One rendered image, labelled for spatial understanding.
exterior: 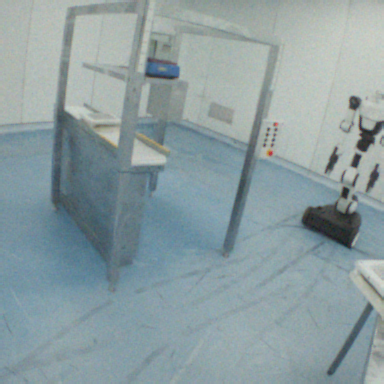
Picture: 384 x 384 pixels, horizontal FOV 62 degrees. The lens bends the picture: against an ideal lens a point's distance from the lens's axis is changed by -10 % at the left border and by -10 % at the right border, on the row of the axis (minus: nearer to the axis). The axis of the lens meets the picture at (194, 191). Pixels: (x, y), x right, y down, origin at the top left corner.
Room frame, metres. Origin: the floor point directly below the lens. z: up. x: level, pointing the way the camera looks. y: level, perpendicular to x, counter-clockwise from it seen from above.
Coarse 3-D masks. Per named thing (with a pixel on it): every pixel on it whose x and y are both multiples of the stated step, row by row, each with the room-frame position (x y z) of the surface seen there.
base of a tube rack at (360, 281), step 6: (354, 276) 0.96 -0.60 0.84; (360, 276) 0.96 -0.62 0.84; (354, 282) 0.95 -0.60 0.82; (360, 282) 0.92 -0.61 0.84; (366, 282) 0.93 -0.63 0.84; (360, 288) 0.91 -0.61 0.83; (366, 288) 0.89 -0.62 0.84; (372, 288) 0.89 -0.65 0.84; (366, 294) 0.87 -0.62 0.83; (372, 294) 0.86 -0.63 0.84; (378, 294) 0.86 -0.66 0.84; (372, 300) 0.84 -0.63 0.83; (378, 300) 0.83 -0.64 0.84; (378, 306) 0.81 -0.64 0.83; (378, 312) 0.79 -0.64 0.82
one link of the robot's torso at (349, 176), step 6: (354, 144) 3.22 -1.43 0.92; (372, 144) 3.16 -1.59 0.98; (354, 150) 3.17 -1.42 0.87; (354, 156) 3.18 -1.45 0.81; (360, 156) 3.14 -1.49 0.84; (366, 156) 3.09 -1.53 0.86; (354, 162) 3.16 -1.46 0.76; (360, 162) 3.08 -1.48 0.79; (348, 168) 3.12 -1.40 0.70; (354, 168) 3.08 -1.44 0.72; (360, 168) 3.13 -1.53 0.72; (342, 174) 3.12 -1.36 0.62; (348, 174) 3.09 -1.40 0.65; (354, 174) 3.06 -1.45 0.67; (342, 180) 3.12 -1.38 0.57; (348, 180) 3.07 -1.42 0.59; (354, 180) 3.03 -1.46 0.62
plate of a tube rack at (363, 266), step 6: (360, 264) 0.96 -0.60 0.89; (366, 264) 0.97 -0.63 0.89; (360, 270) 0.94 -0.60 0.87; (366, 270) 0.93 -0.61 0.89; (372, 270) 0.93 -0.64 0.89; (366, 276) 0.91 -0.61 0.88; (372, 276) 0.89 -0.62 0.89; (378, 276) 0.90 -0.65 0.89; (372, 282) 0.87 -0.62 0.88; (378, 282) 0.86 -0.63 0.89; (378, 288) 0.84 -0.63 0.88
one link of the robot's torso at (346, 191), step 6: (360, 180) 3.07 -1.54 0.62; (342, 186) 3.13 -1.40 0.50; (348, 186) 3.10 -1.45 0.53; (354, 186) 3.04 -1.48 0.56; (342, 192) 3.17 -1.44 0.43; (348, 192) 3.12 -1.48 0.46; (354, 192) 3.09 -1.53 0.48; (342, 198) 3.19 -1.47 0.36; (348, 198) 3.09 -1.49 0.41; (336, 204) 3.21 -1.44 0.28; (342, 204) 3.15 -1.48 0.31; (348, 204) 3.14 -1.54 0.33; (342, 210) 3.15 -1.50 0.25; (348, 210) 3.13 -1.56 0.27
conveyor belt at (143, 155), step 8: (72, 112) 2.58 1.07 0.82; (80, 112) 2.63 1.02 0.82; (88, 112) 2.67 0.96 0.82; (104, 136) 2.08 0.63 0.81; (112, 136) 2.11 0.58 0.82; (104, 144) 1.94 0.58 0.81; (136, 144) 2.03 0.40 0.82; (144, 144) 2.07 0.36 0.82; (136, 152) 1.88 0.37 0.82; (144, 152) 1.91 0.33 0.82; (152, 152) 1.94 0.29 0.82; (136, 160) 1.77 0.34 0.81; (144, 160) 1.80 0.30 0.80; (152, 160) 1.83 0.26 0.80; (160, 160) 1.87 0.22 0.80
